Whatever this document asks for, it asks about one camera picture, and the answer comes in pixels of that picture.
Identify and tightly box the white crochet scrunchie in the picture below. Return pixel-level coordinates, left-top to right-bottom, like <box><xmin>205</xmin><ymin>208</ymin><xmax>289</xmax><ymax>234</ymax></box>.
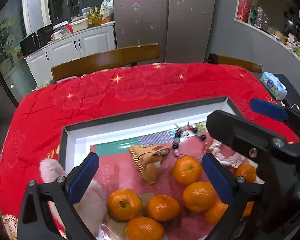
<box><xmin>209</xmin><ymin>139</ymin><xmax>245</xmax><ymax>168</ymax></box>

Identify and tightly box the blue wet wipes pack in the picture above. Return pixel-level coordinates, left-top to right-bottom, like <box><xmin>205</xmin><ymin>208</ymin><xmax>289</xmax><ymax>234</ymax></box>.
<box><xmin>260</xmin><ymin>72</ymin><xmax>288</xmax><ymax>101</ymax></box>

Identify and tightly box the mandarin orange in box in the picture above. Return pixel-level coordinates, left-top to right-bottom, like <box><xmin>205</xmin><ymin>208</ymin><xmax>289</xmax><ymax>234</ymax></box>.
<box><xmin>172</xmin><ymin>156</ymin><xmax>203</xmax><ymax>185</ymax></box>

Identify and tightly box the pink fluffy scrunchie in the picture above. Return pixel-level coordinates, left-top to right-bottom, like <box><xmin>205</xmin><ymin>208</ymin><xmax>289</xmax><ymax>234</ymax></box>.
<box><xmin>39</xmin><ymin>159</ymin><xmax>107</xmax><ymax>237</ymax></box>

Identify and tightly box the paper packet inside box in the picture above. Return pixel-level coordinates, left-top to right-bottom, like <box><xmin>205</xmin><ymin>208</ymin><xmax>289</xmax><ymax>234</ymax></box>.
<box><xmin>129</xmin><ymin>145</ymin><xmax>170</xmax><ymax>186</ymax></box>

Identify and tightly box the black shallow gift box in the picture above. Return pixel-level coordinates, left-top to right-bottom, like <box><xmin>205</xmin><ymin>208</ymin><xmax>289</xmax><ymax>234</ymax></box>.
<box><xmin>58</xmin><ymin>96</ymin><xmax>266</xmax><ymax>240</ymax></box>

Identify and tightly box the red teddy bear quilt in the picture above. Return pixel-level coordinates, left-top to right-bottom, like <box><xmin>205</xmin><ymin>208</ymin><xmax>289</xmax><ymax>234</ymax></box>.
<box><xmin>0</xmin><ymin>63</ymin><xmax>298</xmax><ymax>239</ymax></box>

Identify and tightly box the brown wooden chair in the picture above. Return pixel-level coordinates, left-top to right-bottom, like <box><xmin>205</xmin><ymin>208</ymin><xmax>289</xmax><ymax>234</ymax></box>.
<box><xmin>51</xmin><ymin>43</ymin><xmax>160</xmax><ymax>81</ymax></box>

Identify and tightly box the silver double door refrigerator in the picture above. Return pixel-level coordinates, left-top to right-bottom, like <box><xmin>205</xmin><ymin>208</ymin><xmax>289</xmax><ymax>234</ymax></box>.
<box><xmin>114</xmin><ymin>0</ymin><xmax>215</xmax><ymax>63</ymax></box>

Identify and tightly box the white kitchen cabinet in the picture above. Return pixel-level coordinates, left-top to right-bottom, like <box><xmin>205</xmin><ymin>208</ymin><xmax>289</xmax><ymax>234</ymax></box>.
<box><xmin>25</xmin><ymin>22</ymin><xmax>116</xmax><ymax>85</ymax></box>

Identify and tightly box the black microwave oven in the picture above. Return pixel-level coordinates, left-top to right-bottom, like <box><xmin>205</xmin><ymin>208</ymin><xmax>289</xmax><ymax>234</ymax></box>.
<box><xmin>20</xmin><ymin>24</ymin><xmax>54</xmax><ymax>57</ymax></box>

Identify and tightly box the black beaded bracelet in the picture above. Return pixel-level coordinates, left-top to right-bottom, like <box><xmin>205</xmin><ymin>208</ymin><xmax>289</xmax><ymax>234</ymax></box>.
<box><xmin>172</xmin><ymin>122</ymin><xmax>208</xmax><ymax>157</ymax></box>

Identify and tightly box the wall shelf unit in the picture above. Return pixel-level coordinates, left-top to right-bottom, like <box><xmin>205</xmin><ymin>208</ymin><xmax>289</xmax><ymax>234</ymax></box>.
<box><xmin>234</xmin><ymin>0</ymin><xmax>300</xmax><ymax>61</ymax></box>

